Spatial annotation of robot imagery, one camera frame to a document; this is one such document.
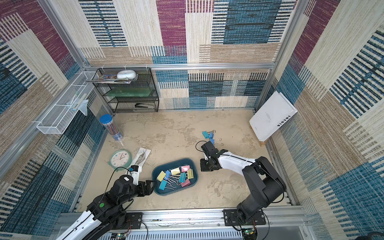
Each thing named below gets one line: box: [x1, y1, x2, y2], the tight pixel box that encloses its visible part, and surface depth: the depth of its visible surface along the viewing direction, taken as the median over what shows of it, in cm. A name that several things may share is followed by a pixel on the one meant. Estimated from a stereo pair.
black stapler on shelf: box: [134, 103, 154, 108], surface depth 113 cm
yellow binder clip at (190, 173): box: [187, 168, 194, 179], surface depth 87 cm
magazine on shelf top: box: [84, 74, 139, 84], surface depth 83 cm
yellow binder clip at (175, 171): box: [171, 167, 181, 175], surface depth 90 cm
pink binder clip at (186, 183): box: [180, 179, 191, 188], surface depth 85 cm
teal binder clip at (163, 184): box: [158, 180, 177, 191], surface depth 85 cm
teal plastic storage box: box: [151, 158, 199, 196], surface depth 87 cm
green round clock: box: [108, 149, 133, 172], surface depth 94 cm
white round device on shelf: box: [117, 70, 137, 80], surface depth 91 cm
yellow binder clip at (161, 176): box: [156, 170, 166, 182], surface depth 86 cm
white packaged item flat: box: [125, 147, 152, 175], surface depth 98 cm
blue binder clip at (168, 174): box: [164, 170, 172, 181], surface depth 88 cm
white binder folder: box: [249, 91, 298, 142], surface depth 91 cm
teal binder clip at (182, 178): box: [179, 172, 187, 183], surface depth 86 cm
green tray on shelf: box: [105, 87, 153, 97], surface depth 107 cm
